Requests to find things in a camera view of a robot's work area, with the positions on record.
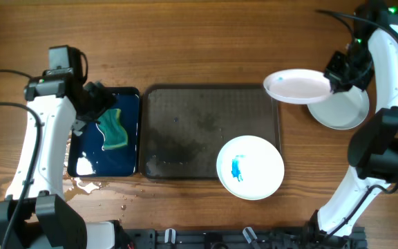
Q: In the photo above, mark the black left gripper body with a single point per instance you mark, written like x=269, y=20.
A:
x=97, y=99

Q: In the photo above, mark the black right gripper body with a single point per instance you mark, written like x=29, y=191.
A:
x=350, y=68

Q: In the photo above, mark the green yellow sponge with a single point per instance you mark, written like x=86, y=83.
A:
x=114, y=134

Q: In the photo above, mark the white plate cleaned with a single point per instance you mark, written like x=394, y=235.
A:
x=342, y=111
x=297, y=86

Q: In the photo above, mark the white plate with blue stain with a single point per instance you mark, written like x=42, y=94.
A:
x=250, y=168

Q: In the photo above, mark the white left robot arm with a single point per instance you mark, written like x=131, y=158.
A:
x=34, y=213

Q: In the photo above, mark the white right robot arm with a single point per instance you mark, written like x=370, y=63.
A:
x=372, y=56

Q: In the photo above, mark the black water tray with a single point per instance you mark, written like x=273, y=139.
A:
x=86, y=156

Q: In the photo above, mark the dark grey serving tray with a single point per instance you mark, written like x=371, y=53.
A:
x=184, y=126

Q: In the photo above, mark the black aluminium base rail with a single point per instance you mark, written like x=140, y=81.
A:
x=277, y=238

